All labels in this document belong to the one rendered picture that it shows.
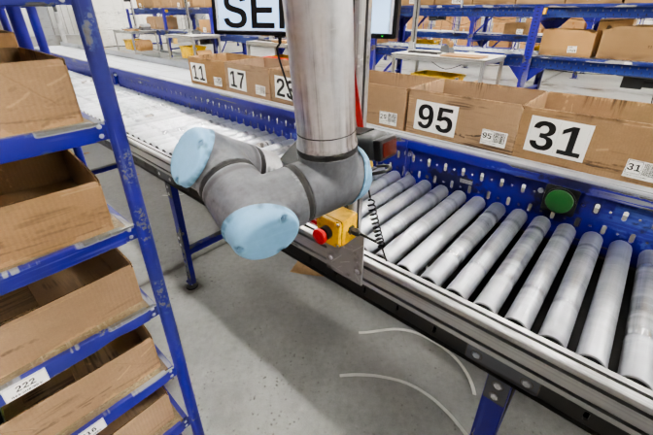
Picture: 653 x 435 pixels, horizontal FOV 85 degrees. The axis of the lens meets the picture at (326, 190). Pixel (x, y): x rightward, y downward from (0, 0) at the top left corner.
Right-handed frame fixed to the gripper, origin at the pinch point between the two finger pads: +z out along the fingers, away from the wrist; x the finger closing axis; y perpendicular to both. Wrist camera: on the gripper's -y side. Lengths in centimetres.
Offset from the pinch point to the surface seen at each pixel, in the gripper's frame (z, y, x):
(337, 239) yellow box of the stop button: 4.5, 11.7, 3.4
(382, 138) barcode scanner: -5.9, -11.8, 11.7
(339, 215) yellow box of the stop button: 5.0, 6.4, 1.3
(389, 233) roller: 28.4, 8.5, 4.0
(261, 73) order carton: 53, -38, -104
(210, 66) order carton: 54, -37, -151
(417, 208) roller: 43.1, -0.7, 3.2
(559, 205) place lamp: 57, -15, 37
